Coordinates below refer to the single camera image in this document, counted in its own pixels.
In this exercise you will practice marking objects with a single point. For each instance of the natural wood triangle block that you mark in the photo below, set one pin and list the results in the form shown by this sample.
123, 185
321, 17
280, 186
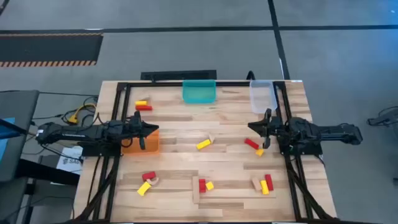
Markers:
211, 137

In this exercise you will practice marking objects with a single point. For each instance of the black floor plate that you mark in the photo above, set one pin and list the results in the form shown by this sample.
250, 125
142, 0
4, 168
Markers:
178, 75

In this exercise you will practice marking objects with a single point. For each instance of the black aluminium table frame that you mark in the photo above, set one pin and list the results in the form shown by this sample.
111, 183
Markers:
155, 84

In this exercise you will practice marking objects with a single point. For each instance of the white printed paper sheet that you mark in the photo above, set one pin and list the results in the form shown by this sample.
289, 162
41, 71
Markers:
70, 160

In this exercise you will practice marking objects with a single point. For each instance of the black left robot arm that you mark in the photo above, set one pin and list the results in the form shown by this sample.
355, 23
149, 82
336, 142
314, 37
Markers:
71, 133

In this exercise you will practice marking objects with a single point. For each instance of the grey desk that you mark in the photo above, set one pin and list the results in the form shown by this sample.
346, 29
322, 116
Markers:
17, 124

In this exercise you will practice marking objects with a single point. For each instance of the red wooden block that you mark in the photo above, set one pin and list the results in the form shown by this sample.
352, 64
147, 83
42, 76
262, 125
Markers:
251, 143
148, 176
144, 108
269, 182

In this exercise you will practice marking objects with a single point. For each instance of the red arch block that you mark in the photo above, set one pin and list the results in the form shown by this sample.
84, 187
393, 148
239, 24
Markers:
202, 185

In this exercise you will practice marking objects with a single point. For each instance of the teal translucent plastic bin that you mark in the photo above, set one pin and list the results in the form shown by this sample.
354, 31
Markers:
199, 91

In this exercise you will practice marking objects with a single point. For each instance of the yellow cube block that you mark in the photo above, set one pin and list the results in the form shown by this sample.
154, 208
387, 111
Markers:
259, 152
209, 185

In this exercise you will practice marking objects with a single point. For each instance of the natural wood rectangular block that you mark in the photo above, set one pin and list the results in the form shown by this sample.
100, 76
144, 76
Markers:
256, 183

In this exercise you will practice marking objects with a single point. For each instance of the small natural wood block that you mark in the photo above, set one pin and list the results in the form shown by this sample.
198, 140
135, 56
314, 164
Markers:
145, 97

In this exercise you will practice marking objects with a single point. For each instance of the yellow wooden block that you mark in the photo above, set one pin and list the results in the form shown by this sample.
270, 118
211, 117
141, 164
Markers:
203, 144
264, 187
140, 102
144, 188

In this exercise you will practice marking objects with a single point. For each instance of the long natural wood plank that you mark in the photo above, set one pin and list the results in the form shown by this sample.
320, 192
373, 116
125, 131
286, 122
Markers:
195, 191

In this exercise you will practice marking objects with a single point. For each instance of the clear plastic bin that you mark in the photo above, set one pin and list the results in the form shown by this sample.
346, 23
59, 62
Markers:
262, 96

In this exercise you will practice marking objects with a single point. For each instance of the natural wood arch block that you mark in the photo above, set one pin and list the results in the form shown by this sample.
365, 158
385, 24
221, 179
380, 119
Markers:
154, 182

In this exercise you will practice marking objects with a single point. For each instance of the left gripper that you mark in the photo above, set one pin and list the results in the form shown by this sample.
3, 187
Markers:
136, 129

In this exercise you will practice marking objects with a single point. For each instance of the black hazard-striped floor mat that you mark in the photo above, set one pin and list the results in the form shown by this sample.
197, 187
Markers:
49, 48

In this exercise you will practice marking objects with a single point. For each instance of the orange translucent plastic bin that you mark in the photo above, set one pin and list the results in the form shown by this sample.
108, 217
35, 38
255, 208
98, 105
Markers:
152, 144

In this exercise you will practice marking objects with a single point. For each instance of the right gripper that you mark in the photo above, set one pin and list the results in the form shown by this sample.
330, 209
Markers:
273, 128

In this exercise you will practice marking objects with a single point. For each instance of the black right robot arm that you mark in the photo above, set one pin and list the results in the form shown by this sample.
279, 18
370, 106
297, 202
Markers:
326, 132

